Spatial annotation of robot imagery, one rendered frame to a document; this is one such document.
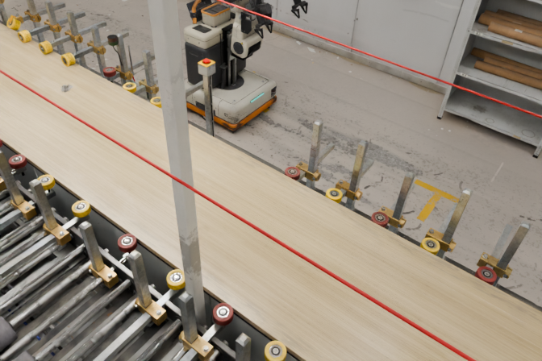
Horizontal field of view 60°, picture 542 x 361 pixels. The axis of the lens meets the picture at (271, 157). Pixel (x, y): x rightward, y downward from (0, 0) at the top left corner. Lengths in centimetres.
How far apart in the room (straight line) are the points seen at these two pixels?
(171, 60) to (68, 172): 147
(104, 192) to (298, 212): 93
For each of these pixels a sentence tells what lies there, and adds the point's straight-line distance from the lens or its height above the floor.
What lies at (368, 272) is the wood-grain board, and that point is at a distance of 207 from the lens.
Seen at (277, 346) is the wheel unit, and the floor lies 91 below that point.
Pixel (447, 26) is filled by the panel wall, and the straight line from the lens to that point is 481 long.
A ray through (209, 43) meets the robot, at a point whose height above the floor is 74.
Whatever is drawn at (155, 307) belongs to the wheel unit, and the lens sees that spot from 201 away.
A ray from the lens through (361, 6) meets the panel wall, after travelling 511.
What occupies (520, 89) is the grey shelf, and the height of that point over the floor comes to 52.
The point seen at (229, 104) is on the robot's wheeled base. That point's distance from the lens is 399.
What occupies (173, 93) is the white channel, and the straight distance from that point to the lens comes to 124.
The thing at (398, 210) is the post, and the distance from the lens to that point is 236.
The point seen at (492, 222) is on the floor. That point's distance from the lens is 382.
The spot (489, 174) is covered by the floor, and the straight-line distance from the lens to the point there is 423.
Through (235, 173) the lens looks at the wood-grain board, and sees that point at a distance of 241.
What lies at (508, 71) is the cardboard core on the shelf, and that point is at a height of 59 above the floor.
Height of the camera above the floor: 254
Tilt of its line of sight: 41 degrees down
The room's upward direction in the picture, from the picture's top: 3 degrees clockwise
